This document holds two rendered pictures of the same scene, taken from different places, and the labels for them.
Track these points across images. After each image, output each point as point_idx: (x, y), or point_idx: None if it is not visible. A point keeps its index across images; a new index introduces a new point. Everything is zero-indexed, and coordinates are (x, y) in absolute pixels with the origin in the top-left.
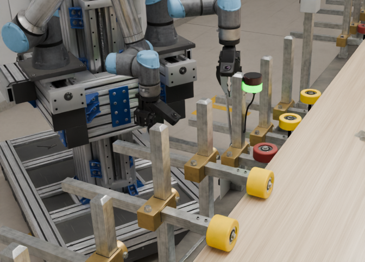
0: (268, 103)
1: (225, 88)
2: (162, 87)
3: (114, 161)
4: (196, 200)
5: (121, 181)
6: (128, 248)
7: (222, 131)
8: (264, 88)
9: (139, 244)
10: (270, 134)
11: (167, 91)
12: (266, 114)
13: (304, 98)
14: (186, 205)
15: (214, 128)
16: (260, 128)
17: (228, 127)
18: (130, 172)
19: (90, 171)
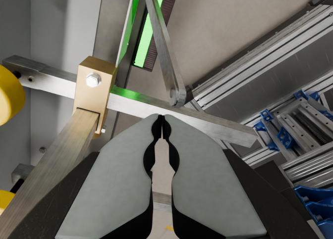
0: (46, 151)
1: (184, 133)
2: (317, 220)
3: (309, 124)
4: (202, 109)
5: (288, 109)
6: (264, 43)
7: (181, 107)
8: (34, 197)
9: (252, 51)
10: (65, 86)
11: (305, 212)
12: (66, 129)
13: (4, 202)
14: (211, 102)
15: (199, 114)
16: (91, 106)
17: (169, 110)
18: (281, 121)
19: (331, 115)
